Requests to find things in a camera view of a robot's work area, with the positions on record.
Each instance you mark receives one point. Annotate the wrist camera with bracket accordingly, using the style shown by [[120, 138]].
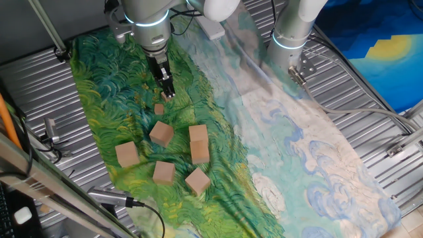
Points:
[[117, 28]]

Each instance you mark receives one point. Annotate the orange pipe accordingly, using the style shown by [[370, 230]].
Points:
[[6, 122]]

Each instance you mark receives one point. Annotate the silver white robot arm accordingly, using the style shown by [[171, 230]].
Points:
[[152, 20]]

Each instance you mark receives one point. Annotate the large wooden cube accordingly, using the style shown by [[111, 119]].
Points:
[[198, 132], [127, 154], [164, 173], [199, 152], [197, 181], [161, 133]]

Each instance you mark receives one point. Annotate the aluminium frame rail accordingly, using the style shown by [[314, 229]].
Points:
[[416, 110], [414, 137]]

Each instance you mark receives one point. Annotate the blue and yellow cloth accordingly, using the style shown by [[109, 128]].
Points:
[[380, 66]]

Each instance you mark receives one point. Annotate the black keyboard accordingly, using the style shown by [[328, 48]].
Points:
[[4, 218]]

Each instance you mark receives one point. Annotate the aluminium frame beam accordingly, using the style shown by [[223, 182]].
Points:
[[49, 185]]

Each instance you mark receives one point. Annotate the metal corner bracket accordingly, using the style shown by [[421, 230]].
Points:
[[395, 150]]

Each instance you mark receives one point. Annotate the white power strip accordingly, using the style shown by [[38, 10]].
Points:
[[211, 28]]

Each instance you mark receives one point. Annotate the white earbud case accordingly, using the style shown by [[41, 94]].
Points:
[[22, 215]]

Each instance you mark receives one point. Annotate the ribbed silver camera on stand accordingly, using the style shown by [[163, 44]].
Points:
[[105, 196]]

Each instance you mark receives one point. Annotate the small wooden cube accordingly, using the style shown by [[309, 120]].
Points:
[[44, 209], [159, 108], [165, 98]]

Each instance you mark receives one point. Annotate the painted landscape cloth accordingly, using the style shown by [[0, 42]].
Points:
[[281, 148]]

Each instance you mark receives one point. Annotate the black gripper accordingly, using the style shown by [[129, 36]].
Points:
[[157, 66]]

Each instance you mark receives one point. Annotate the slanted metal pole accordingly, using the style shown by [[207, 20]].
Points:
[[46, 26]]

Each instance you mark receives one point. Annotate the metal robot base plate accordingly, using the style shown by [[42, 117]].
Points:
[[307, 67]]

